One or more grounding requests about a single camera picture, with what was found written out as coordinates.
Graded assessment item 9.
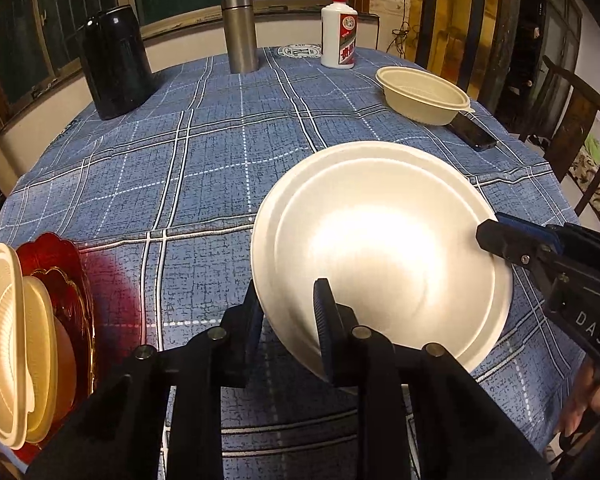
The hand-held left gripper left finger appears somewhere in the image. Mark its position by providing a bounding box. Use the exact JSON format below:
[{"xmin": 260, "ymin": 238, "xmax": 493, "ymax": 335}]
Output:
[{"xmin": 25, "ymin": 280, "xmax": 266, "ymax": 480}]

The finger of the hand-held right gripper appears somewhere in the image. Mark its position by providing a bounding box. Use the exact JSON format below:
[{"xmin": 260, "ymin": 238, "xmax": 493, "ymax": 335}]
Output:
[
  {"xmin": 476, "ymin": 219, "xmax": 556, "ymax": 270},
  {"xmin": 495, "ymin": 211, "xmax": 576, "ymax": 257}
]

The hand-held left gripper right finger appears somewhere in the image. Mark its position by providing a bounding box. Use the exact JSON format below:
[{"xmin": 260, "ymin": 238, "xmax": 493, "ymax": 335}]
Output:
[{"xmin": 312, "ymin": 277, "xmax": 553, "ymax": 480}]

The large white foam bowl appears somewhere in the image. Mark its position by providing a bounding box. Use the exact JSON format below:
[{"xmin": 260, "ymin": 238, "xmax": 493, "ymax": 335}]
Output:
[{"xmin": 250, "ymin": 141, "xmax": 515, "ymax": 383}]

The cream ribbed plastic bowl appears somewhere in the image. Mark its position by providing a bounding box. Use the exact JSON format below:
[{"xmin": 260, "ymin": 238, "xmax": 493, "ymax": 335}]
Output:
[
  {"xmin": 0, "ymin": 242, "xmax": 37, "ymax": 450},
  {"xmin": 375, "ymin": 66, "xmax": 476, "ymax": 127}
]

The small red glass plate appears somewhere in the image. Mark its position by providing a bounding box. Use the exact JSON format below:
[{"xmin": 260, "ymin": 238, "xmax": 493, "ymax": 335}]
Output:
[{"xmin": 30, "ymin": 265, "xmax": 92, "ymax": 396}]

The small white bowl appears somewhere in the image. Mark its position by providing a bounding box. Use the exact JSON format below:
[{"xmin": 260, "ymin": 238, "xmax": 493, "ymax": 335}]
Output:
[{"xmin": 54, "ymin": 317, "xmax": 78, "ymax": 413}]

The pale medium bowl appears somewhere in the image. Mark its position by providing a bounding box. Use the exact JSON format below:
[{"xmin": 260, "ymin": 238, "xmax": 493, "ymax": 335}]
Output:
[{"xmin": 22, "ymin": 276, "xmax": 59, "ymax": 444}]

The large red glass plate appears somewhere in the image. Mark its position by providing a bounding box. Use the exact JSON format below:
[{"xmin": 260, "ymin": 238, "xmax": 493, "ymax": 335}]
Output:
[{"xmin": 10, "ymin": 231, "xmax": 97, "ymax": 467}]

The person's right hand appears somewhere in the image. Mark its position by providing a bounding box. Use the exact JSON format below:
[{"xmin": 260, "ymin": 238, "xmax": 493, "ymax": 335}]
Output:
[{"xmin": 554, "ymin": 359, "xmax": 600, "ymax": 438}]

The black smartphone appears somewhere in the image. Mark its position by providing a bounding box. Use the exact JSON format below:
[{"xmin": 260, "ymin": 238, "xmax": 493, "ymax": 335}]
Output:
[{"xmin": 447, "ymin": 111, "xmax": 497, "ymax": 152}]

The dark wooden chair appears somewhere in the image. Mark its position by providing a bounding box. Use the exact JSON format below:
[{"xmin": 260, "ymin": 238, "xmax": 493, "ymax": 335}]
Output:
[{"xmin": 542, "ymin": 55, "xmax": 600, "ymax": 216}]

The blue plaid tablecloth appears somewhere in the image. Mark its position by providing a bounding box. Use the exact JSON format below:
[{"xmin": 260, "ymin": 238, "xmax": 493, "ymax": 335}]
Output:
[{"xmin": 0, "ymin": 45, "xmax": 588, "ymax": 480}]

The white liquor bottle red cap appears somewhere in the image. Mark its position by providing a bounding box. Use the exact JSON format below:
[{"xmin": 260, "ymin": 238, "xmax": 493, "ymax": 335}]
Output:
[{"xmin": 321, "ymin": 0, "xmax": 359, "ymax": 69}]

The steel thermos flask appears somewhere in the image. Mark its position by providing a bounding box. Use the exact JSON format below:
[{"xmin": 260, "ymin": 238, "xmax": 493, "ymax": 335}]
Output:
[{"xmin": 221, "ymin": 0, "xmax": 260, "ymax": 75}]

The black cylindrical canister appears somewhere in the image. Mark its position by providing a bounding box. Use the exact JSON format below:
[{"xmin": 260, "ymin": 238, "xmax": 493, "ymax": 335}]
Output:
[{"xmin": 76, "ymin": 5, "xmax": 157, "ymax": 121}]

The gold striped door frame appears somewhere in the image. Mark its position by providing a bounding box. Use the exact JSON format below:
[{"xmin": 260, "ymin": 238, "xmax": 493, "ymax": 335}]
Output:
[{"xmin": 415, "ymin": 0, "xmax": 521, "ymax": 96}]

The hanging black cable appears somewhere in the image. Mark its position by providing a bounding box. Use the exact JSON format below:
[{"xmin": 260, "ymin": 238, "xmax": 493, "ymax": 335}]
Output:
[{"xmin": 390, "ymin": 0, "xmax": 416, "ymax": 56}]

